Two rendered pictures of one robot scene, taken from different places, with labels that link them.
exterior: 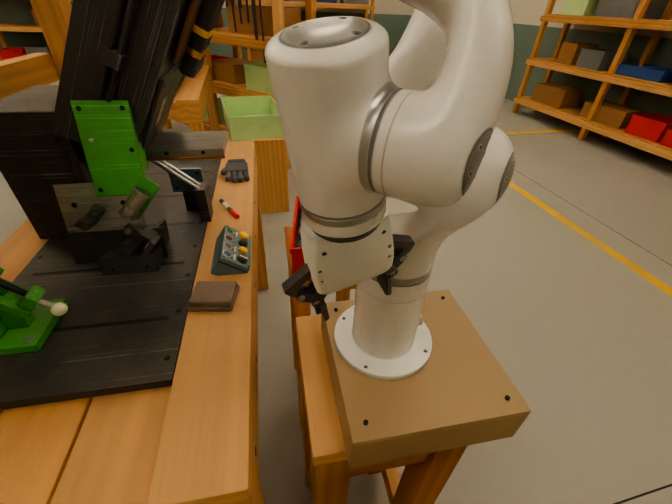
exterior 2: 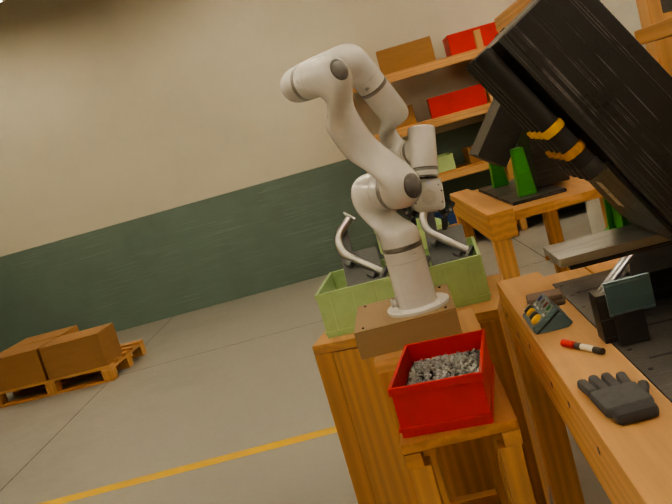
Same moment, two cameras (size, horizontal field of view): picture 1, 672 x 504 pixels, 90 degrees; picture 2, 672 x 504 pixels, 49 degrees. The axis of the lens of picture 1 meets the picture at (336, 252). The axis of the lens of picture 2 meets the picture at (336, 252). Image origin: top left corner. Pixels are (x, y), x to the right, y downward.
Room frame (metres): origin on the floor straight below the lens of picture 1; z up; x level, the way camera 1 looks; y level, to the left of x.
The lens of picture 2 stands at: (2.57, 0.42, 1.47)
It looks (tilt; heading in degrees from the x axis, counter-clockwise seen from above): 8 degrees down; 199
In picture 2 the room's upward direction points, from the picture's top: 16 degrees counter-clockwise
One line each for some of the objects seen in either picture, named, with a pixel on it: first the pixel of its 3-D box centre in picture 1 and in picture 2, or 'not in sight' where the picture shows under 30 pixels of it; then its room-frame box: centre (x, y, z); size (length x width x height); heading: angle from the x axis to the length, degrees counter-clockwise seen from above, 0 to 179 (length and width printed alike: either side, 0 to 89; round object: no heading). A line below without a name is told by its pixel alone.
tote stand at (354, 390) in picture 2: not in sight; (437, 402); (-0.13, -0.27, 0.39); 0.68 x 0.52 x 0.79; 92
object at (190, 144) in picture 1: (155, 145); (645, 235); (0.94, 0.53, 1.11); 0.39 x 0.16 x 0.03; 102
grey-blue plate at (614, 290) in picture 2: (189, 189); (632, 309); (0.96, 0.47, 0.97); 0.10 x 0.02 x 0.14; 102
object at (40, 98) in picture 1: (73, 160); not in sight; (0.92, 0.77, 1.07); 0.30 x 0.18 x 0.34; 12
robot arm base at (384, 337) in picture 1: (388, 303); (410, 277); (0.44, -0.10, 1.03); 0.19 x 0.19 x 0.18
